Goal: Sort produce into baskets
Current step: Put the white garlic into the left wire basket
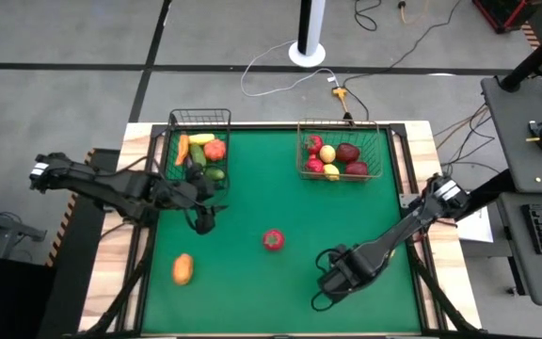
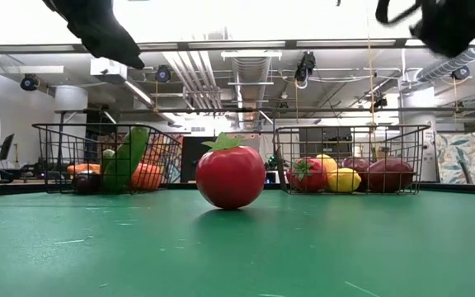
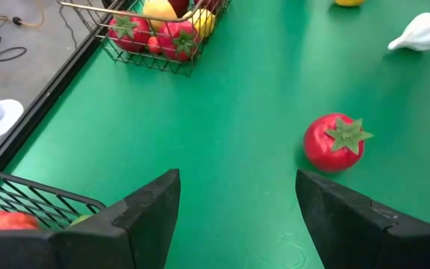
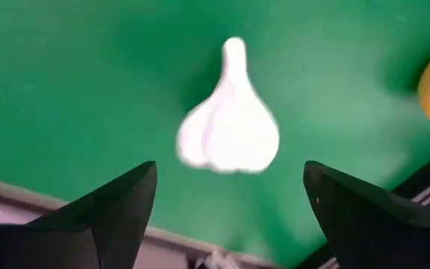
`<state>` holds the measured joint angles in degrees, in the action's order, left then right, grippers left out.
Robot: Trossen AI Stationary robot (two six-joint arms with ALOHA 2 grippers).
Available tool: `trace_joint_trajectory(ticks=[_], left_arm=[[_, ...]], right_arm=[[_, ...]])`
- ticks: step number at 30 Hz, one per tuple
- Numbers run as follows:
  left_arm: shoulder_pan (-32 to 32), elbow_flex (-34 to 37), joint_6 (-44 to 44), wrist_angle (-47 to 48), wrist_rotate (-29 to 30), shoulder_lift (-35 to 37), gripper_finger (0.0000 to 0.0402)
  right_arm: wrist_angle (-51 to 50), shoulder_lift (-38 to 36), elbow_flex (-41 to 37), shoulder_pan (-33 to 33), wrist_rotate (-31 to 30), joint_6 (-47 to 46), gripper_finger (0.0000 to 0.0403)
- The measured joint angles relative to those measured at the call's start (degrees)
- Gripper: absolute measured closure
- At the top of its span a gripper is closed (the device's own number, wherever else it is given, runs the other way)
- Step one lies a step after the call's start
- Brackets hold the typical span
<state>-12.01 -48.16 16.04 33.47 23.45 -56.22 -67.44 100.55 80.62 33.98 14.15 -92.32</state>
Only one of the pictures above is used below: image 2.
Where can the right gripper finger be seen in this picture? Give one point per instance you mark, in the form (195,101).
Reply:
(448,47)

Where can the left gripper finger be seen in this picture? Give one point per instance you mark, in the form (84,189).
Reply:
(118,49)

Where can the green cucumber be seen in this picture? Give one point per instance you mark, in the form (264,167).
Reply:
(128,156)

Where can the orange carrot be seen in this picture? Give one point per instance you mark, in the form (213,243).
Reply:
(83,169)

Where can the purple eggplant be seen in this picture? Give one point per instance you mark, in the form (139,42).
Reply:
(87,183)

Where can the large dark red fruit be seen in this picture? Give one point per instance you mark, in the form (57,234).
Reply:
(390,175)

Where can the large pale yellow lemon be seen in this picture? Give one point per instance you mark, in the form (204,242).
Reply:
(344,180)

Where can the red tomato with green leaf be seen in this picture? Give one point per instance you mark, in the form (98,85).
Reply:
(229,177)

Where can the red strawberry with green leaves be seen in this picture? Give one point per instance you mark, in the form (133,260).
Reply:
(309,177)

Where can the white ceiling air unit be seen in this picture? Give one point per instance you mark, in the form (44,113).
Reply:
(105,72)

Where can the round black ceiling lamp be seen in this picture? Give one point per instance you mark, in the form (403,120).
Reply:
(29,82)
(163,74)
(461,73)

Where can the patterned curtain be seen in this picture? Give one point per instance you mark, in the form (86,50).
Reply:
(464,156)

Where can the dark display panel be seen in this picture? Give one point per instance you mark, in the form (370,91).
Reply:
(190,161)

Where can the black monitor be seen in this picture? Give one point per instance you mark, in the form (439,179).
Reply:
(6,146)

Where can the green table mat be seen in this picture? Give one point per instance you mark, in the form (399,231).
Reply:
(180,255)

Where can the silver flexible duct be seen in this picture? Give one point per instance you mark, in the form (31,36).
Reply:
(448,68)

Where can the grey ceiling duct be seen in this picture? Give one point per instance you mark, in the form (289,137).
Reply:
(250,70)

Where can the hanging black camera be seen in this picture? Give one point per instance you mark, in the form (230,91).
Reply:
(305,66)

